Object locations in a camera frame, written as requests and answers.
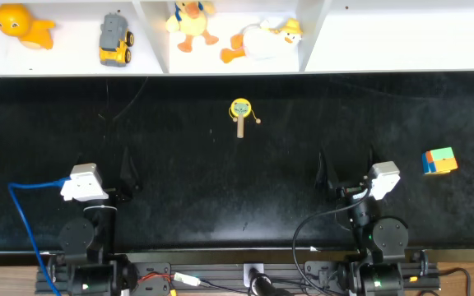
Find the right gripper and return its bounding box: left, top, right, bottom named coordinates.
left=314, top=143, right=383, bottom=204

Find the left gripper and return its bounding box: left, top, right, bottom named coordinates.
left=73, top=146, right=144, bottom=204

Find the many-coloured puzzle cube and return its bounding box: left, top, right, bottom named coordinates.
left=421, top=146, right=459, bottom=176

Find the yellow wooden rattle drum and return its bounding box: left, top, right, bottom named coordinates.
left=228, top=97, right=263, bottom=139

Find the grey and yellow toy truck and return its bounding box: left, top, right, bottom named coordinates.
left=98, top=12, right=136, bottom=68

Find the yellow rubber duck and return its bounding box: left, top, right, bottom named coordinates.
left=0, top=2, right=56, bottom=51

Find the white shelf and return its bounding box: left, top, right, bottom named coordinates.
left=0, top=0, right=474, bottom=78

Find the white plush duck yellow hat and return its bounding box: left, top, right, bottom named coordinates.
left=220, top=17, right=304, bottom=64

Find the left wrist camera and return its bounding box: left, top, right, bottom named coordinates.
left=59, top=162, right=110, bottom=203

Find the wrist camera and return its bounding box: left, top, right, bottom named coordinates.
left=365, top=160, right=402, bottom=201
left=59, top=162, right=110, bottom=203

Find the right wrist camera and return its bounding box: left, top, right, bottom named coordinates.
left=365, top=160, right=402, bottom=201

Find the black cable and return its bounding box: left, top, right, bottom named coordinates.
left=292, top=187, right=373, bottom=296

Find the blue cable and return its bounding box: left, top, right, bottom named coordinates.
left=7, top=176, right=72, bottom=296

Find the mounting rail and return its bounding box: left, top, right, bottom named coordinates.
left=35, top=258, right=472, bottom=296

